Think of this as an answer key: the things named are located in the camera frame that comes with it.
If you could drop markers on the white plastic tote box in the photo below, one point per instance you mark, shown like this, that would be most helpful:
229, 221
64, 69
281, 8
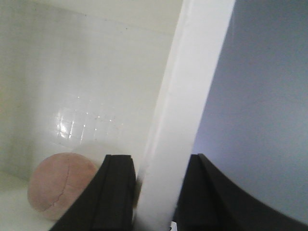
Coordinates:
99, 77

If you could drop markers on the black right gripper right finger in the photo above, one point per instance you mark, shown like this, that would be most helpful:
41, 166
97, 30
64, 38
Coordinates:
209, 201

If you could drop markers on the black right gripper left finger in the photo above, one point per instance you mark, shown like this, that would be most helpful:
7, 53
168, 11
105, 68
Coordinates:
107, 202

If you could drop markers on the pink plush toy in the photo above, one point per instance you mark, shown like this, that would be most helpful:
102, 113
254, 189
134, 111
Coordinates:
57, 182

